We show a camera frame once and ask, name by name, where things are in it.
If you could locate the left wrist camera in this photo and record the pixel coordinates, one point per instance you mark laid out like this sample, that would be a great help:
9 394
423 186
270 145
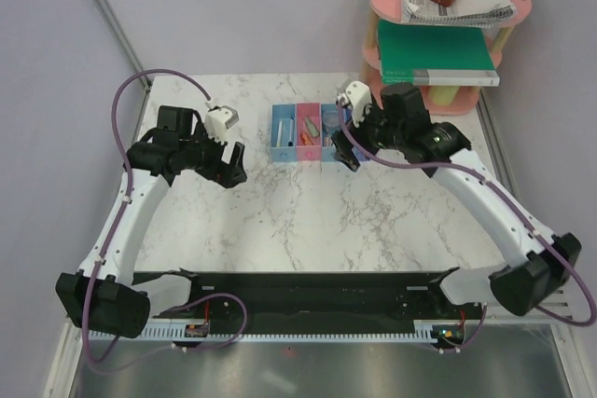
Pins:
218 121

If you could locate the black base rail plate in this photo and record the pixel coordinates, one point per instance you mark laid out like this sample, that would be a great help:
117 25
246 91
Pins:
320 301

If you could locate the clear paperclip jar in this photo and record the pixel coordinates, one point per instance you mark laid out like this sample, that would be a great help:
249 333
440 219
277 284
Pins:
330 122

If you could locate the black white marker pen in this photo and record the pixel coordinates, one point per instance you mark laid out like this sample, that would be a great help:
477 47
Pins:
289 134

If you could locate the pink three tier shelf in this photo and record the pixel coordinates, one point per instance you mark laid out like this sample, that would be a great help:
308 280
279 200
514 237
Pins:
467 97

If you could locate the yellow foam roll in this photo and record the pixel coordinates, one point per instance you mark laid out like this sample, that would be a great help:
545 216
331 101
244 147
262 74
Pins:
442 95

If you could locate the grey spiral notebook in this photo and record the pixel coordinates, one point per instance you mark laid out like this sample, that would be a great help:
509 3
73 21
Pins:
463 13

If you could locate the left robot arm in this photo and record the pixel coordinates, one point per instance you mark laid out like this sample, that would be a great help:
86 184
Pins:
101 296

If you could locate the green book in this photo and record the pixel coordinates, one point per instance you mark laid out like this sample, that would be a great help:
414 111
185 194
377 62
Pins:
435 56

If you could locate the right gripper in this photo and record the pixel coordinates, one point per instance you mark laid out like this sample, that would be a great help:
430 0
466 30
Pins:
344 150

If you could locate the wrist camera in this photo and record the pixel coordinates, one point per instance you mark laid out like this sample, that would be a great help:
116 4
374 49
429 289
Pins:
218 121
356 96

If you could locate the pink drawer bin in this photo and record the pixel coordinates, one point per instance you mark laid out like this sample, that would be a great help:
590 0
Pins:
308 152

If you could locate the light blue drawer bin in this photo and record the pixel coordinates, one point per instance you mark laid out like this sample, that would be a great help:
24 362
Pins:
327 152
284 153

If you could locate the orange highlighter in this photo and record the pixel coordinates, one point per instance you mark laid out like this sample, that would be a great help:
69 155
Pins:
306 139

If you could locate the yellow cap white pen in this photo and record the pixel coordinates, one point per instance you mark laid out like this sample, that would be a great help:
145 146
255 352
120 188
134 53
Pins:
279 133

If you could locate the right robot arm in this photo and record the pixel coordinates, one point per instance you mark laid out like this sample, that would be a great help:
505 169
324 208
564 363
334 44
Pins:
536 260

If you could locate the white cable duct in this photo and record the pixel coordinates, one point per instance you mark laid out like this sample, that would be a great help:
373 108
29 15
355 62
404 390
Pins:
180 331

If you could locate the green highlighter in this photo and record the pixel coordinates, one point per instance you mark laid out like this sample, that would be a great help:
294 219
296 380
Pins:
311 127

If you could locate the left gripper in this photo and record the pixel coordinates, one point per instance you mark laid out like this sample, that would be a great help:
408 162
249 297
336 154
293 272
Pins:
226 174

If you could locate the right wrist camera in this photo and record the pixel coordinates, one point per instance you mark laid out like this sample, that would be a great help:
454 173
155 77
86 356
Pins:
356 96

